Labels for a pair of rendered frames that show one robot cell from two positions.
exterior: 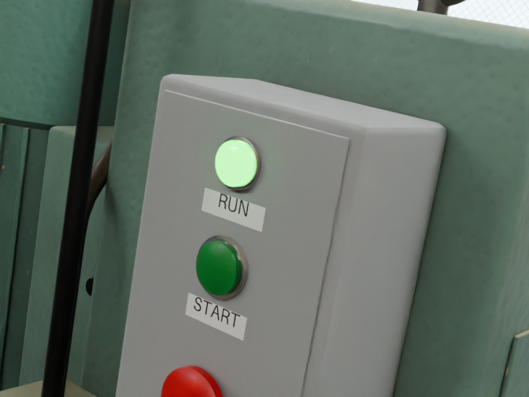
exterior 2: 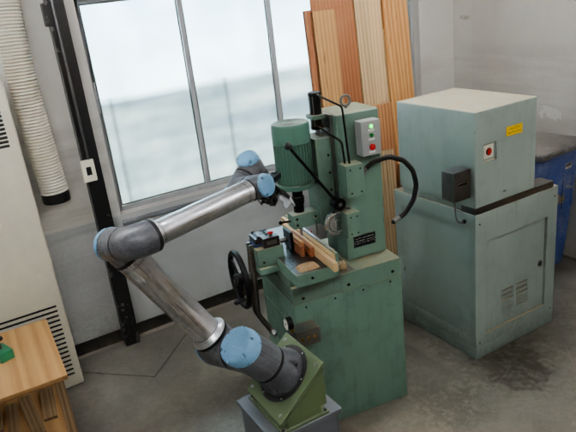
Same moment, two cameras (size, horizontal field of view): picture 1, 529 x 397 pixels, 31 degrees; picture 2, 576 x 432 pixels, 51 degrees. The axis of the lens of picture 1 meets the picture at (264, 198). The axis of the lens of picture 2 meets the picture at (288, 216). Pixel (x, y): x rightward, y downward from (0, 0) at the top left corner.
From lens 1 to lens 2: 2.67 m
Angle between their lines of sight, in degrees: 56
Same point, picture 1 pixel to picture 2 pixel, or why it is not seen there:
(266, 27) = (354, 115)
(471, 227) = not seen: hidden behind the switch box
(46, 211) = (317, 150)
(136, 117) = (340, 130)
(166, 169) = (363, 129)
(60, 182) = (319, 146)
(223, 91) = (367, 121)
